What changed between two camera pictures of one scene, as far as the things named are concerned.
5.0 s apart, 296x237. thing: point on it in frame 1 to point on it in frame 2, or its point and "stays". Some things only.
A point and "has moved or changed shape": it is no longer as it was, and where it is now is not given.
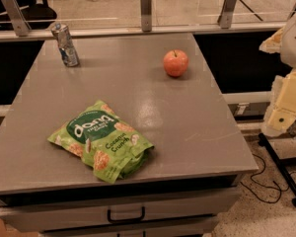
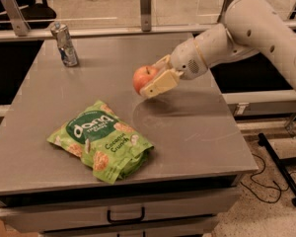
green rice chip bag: [111, 147] stays
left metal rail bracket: [19, 22] stays
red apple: [176, 62] has moved or changed shape
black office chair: [32, 1] stays
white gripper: [294, 46] to [186, 59]
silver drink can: [67, 49] stays
